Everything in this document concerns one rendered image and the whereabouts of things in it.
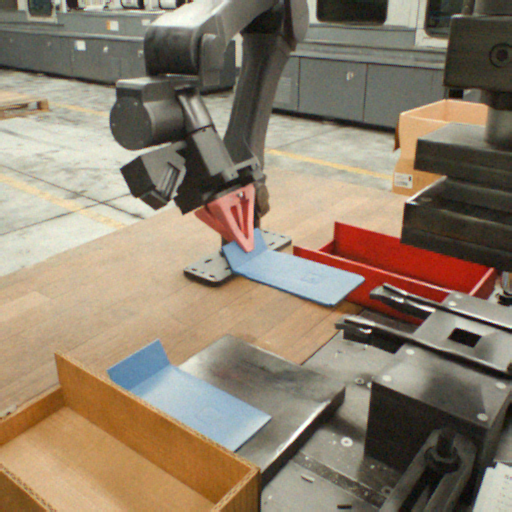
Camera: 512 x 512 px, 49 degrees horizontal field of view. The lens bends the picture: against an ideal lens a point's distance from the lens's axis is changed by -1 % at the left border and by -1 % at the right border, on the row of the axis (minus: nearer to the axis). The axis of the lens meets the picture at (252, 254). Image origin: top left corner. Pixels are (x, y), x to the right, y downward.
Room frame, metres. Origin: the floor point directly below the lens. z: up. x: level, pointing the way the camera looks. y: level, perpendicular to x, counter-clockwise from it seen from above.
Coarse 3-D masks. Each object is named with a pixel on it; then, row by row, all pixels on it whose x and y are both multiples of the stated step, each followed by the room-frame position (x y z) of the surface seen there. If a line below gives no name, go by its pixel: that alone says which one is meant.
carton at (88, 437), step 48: (96, 384) 0.42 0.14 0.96; (0, 432) 0.40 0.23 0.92; (48, 432) 0.42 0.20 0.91; (96, 432) 0.42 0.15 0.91; (144, 432) 0.38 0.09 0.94; (192, 432) 0.35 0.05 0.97; (0, 480) 0.31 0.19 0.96; (48, 480) 0.36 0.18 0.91; (96, 480) 0.36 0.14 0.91; (144, 480) 0.36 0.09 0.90; (192, 480) 0.35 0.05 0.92; (240, 480) 0.32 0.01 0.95
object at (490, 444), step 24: (456, 336) 0.48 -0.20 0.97; (384, 408) 0.39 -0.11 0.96; (408, 408) 0.37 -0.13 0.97; (504, 408) 0.38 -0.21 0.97; (384, 432) 0.39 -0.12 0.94; (408, 432) 0.37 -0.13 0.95; (456, 432) 0.35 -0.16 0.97; (384, 456) 0.38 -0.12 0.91; (408, 456) 0.37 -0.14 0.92; (480, 456) 0.34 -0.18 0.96; (480, 480) 0.35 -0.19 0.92
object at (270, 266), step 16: (256, 240) 0.65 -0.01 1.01; (240, 256) 0.61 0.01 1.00; (256, 256) 0.63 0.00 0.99; (272, 256) 0.63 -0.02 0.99; (288, 256) 0.63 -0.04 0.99; (240, 272) 0.59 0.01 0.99; (256, 272) 0.59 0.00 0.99; (272, 272) 0.59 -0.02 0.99; (288, 272) 0.59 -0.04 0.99; (304, 272) 0.59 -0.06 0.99; (320, 272) 0.58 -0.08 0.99; (336, 272) 0.58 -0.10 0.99; (288, 288) 0.55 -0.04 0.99; (304, 288) 0.55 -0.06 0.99; (320, 288) 0.55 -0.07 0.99; (336, 288) 0.55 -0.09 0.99; (352, 288) 0.55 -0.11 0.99; (336, 304) 0.52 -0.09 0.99
